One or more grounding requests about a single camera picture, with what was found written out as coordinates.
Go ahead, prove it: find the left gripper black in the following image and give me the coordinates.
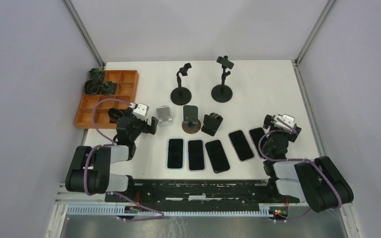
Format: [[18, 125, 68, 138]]
[[127, 107, 158, 142]]

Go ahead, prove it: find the silver white phone stand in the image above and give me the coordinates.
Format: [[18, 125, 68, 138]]
[[156, 106, 174, 127]]

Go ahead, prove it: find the white cased phone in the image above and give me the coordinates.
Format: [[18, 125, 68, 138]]
[[249, 127, 265, 160], [228, 130, 254, 162]]

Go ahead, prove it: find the brown round base stand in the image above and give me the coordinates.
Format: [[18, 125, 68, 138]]
[[182, 105, 201, 134]]

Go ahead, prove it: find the light blue cased phone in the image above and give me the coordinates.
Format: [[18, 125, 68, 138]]
[[167, 138, 184, 170]]

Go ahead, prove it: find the lilac cased phone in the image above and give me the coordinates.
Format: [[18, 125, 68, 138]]
[[188, 140, 205, 172]]

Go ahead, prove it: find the black folding phone stand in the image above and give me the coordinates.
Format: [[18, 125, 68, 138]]
[[201, 113, 223, 137]]

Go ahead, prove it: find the black phone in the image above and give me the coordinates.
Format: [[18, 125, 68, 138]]
[[205, 140, 231, 174]]

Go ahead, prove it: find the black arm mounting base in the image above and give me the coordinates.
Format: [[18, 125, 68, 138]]
[[122, 179, 300, 212]]

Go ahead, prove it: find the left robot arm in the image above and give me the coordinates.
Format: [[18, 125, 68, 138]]
[[65, 115, 159, 202]]

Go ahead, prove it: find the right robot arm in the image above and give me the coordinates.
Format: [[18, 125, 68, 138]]
[[257, 114, 354, 213]]

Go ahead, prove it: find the orange compartment tray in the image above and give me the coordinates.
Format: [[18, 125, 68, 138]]
[[74, 69, 139, 129]]

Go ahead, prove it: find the green bundle at corner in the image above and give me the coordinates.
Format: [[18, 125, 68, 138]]
[[88, 68, 106, 81]]

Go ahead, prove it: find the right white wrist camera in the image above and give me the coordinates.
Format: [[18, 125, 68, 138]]
[[273, 114, 296, 133]]

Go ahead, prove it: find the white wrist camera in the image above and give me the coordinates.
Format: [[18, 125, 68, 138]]
[[273, 114, 296, 133], [129, 103, 149, 120]]

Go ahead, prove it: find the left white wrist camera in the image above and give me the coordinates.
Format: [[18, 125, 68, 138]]
[[129, 103, 149, 120]]

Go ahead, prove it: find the black cable bundle in tray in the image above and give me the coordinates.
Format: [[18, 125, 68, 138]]
[[107, 108, 128, 124]]

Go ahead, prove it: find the green patterned cable bundle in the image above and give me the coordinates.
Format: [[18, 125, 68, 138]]
[[100, 80, 118, 95]]

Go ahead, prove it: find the dark coiled cable bundle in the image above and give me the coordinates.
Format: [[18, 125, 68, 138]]
[[84, 78, 101, 95]]

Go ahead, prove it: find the white slotted cable duct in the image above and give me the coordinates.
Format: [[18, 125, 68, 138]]
[[66, 205, 290, 218]]

